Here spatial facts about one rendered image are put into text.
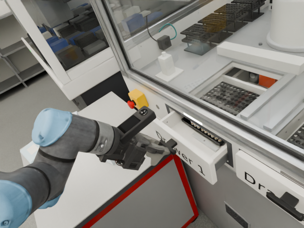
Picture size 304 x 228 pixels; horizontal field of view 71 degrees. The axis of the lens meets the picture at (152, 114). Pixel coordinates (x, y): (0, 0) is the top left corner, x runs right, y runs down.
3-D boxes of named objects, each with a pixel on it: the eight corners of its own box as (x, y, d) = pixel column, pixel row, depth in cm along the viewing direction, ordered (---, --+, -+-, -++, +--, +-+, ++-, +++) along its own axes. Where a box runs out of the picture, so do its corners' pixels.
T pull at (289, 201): (301, 223, 42) (302, 220, 41) (265, 197, 48) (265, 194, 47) (311, 210, 43) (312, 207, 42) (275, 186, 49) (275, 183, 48)
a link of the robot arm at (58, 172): (-5, 209, 37) (19, 150, 37) (31, 186, 48) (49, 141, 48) (38, 226, 37) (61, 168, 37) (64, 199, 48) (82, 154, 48)
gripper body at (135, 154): (126, 155, 62) (91, 149, 54) (140, 130, 61) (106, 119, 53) (140, 171, 57) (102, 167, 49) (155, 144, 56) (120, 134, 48)
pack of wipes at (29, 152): (53, 153, 101) (47, 147, 99) (35, 168, 97) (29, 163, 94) (40, 142, 111) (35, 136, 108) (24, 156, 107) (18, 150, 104)
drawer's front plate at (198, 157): (213, 186, 61) (209, 163, 54) (155, 136, 82) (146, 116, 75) (217, 182, 62) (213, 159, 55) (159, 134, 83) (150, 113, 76)
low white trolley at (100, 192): (127, 296, 115) (42, 252, 67) (87, 212, 160) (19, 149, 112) (203, 221, 132) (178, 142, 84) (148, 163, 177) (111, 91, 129)
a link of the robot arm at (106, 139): (91, 114, 50) (105, 130, 44) (107, 119, 53) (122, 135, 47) (77, 141, 51) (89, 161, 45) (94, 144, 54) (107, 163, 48)
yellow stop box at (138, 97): (140, 112, 92) (134, 99, 88) (131, 106, 98) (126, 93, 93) (149, 106, 94) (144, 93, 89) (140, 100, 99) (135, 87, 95)
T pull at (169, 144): (173, 156, 63) (173, 153, 62) (159, 143, 68) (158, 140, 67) (182, 149, 64) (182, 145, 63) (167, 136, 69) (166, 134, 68)
